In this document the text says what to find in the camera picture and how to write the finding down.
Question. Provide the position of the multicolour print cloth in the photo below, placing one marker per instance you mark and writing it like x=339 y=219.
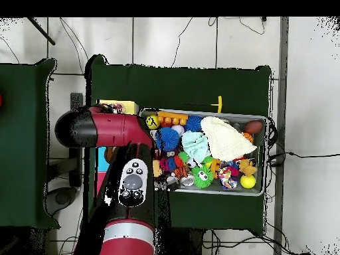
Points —
x=118 y=107

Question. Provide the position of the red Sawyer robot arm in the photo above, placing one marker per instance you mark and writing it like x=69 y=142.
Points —
x=114 y=130

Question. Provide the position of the wooden box with three holes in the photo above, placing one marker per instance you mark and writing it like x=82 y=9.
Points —
x=131 y=107

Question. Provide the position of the shallow silver mesh bin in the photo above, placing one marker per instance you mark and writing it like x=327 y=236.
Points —
x=260 y=164

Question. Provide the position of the large blue spiky ball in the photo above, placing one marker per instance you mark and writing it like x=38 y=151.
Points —
x=168 y=139

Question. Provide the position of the white baseball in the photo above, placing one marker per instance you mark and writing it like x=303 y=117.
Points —
x=178 y=129

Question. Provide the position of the orange toy building brick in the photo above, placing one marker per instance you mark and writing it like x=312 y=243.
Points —
x=171 y=117

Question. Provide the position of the light blue waffle cloth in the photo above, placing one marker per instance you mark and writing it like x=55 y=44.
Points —
x=195 y=146

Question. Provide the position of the yellow smiley face ball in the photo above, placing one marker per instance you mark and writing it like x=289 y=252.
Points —
x=152 y=122

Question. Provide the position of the small blue spiky ball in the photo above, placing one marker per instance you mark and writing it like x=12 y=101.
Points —
x=193 y=123

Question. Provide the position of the green spiky ball with eyes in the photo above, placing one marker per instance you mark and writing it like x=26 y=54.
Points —
x=203 y=176

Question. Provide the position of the cream waffle cloth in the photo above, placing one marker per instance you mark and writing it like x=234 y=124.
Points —
x=225 y=140

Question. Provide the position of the dark green table cloth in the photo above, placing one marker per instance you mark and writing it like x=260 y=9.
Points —
x=172 y=85
x=24 y=172

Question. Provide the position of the brown plush toy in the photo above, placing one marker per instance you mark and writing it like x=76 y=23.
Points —
x=247 y=166

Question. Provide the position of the black panel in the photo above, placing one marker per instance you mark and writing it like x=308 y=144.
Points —
x=76 y=100

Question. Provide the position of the dark rounded stand base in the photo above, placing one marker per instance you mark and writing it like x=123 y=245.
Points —
x=62 y=198

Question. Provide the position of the black rod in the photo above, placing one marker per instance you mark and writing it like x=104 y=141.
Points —
x=42 y=32

